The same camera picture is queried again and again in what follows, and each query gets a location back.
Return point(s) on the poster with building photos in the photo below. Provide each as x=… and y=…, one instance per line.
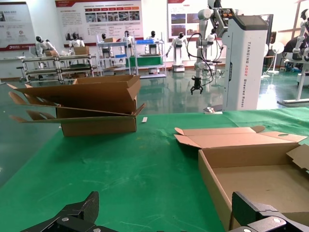
x=181, y=19

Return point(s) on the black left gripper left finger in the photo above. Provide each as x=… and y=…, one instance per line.
x=89, y=205

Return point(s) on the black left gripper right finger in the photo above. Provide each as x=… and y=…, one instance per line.
x=243, y=207

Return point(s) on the white wheeled robot tower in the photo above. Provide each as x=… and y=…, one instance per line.
x=241, y=72

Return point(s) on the white robot with black joints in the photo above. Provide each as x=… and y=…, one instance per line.
x=300, y=36

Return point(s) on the wide poster with photo row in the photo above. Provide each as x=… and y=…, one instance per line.
x=101, y=24

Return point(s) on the open cardboard box with dented rim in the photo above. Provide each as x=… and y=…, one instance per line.
x=241, y=145

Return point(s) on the pipe frame workbench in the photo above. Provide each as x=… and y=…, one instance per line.
x=60, y=65

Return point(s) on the white shelf rack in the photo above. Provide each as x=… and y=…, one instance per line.
x=113, y=43
x=149, y=72

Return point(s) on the white standing fan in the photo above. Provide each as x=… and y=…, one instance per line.
x=277, y=48

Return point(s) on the green crate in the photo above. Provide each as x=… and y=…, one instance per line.
x=144, y=61

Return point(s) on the wall poster with portrait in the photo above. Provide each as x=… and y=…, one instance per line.
x=14, y=29

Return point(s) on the white table frame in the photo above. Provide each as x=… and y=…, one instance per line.
x=300, y=89

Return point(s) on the blue plastic tray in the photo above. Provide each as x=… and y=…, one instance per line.
x=147, y=42

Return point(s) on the small cardboard box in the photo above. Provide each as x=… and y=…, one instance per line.
x=109, y=40

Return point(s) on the humanoid robot on white pedestal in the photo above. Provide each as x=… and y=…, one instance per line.
x=178, y=48

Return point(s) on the green table cloth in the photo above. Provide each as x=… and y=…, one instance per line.
x=144, y=169

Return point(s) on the white black humanoid robot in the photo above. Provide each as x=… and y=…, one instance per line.
x=104, y=46
x=126, y=38
x=211, y=38
x=77, y=42
x=152, y=38
x=43, y=46

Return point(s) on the white label strip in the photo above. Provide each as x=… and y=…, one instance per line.
x=144, y=120

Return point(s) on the cardboard box on workbench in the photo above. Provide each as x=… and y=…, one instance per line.
x=81, y=50

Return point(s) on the stacked cardboard box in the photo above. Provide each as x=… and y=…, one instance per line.
x=84, y=94
x=96, y=126

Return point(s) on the white tower robot arm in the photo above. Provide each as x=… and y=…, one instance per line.
x=201, y=36

